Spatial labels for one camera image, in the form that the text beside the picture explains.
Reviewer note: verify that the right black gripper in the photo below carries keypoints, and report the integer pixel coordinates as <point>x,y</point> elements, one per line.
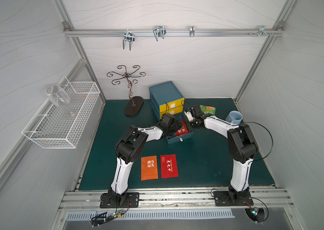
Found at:
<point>191,122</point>

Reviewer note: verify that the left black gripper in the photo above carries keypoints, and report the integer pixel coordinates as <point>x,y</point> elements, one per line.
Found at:
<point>175,126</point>

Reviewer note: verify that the teal bottom drawer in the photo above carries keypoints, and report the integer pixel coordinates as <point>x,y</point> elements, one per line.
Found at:
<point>175,138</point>

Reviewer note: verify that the red postcard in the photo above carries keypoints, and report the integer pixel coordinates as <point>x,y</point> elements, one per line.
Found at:
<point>169,166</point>
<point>183,130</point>

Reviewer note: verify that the teal drawer cabinet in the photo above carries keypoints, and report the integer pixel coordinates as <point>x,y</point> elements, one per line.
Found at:
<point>164,91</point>

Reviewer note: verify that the orange postcard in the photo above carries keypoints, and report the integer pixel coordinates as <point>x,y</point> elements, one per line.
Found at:
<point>149,169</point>

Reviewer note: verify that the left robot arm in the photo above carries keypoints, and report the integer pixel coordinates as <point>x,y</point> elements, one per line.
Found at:
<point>129,148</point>

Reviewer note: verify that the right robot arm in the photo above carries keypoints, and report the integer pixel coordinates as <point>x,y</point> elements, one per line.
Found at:
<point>242,148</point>

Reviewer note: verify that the green snack packet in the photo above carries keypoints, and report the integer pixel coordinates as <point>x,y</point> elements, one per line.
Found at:
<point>208,109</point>

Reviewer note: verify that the light blue mug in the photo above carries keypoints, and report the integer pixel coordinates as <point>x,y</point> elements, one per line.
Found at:
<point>234,117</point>

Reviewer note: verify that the brown metal jewelry stand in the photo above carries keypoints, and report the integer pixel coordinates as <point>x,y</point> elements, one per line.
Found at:
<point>135,102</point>

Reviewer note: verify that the white vent strip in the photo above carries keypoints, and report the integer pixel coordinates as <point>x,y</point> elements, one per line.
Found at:
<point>194,214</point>

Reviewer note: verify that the small metal clip hook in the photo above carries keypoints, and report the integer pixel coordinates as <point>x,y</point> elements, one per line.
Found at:
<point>192,31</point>

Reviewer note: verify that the double metal hook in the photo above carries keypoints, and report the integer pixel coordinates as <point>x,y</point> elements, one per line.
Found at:
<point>129,38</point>

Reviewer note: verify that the round black led puck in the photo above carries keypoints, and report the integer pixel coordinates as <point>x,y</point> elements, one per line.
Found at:
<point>256,214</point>

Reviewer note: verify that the clear wine glass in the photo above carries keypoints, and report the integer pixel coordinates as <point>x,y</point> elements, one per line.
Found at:
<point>59,97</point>

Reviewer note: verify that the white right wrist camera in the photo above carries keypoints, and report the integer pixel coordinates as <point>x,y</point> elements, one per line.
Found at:
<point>188,115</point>

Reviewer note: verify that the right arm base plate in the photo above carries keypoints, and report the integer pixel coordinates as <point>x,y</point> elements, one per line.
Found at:
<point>232,198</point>

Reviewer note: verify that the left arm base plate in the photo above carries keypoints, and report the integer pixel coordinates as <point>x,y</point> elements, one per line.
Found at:
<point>125,200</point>

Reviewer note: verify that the wire metal hook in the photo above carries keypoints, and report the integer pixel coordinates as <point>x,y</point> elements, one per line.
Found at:
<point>159,32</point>

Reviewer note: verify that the white wire basket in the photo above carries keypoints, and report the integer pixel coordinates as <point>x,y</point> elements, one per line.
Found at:
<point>54,127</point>

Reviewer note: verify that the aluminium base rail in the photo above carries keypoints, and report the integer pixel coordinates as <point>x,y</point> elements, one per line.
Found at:
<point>176,198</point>

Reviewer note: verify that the horizontal aluminium rail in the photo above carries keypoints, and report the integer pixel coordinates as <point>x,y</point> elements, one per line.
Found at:
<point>169,32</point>

